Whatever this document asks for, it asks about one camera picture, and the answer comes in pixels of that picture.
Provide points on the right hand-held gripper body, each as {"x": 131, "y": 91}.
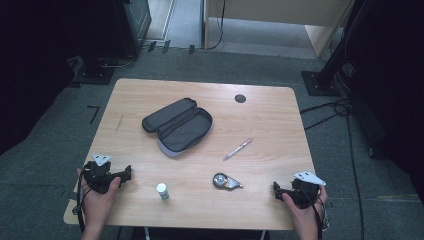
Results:
{"x": 305, "y": 193}

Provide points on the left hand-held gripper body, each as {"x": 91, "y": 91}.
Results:
{"x": 97, "y": 176}

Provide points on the person's right hand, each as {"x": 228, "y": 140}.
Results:
{"x": 305, "y": 218}

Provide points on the person's left hand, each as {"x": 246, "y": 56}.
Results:
{"x": 98, "y": 203}

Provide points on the white glue stick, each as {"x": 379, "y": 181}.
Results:
{"x": 163, "y": 192}

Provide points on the grey correction tape dispenser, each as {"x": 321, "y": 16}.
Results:
{"x": 226, "y": 181}

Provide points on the clear pen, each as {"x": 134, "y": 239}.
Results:
{"x": 238, "y": 149}

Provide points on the open dark grey pencil case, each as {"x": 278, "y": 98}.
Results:
{"x": 178, "y": 126}

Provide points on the black round table grommet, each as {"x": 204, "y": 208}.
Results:
{"x": 240, "y": 98}

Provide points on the black stand with square base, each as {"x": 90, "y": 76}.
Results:
{"x": 321, "y": 83}

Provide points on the dark curtain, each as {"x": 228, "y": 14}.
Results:
{"x": 393, "y": 83}
{"x": 30, "y": 66}

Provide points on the black cabinet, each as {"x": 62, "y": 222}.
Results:
{"x": 133, "y": 23}

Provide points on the light wooden furniture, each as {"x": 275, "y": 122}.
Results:
{"x": 283, "y": 13}

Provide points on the black stand with base plate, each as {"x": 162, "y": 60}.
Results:
{"x": 95, "y": 71}

